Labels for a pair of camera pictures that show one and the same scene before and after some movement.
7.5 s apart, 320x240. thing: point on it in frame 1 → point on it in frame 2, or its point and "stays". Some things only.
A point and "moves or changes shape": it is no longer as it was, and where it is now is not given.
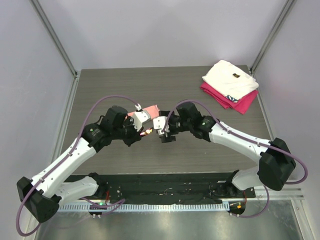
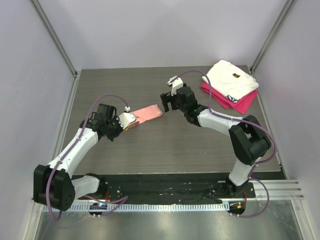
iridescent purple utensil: (148, 131) moves or changes shape
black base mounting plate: (170, 188) stays
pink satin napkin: (153, 111) stays
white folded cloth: (233, 81) stays
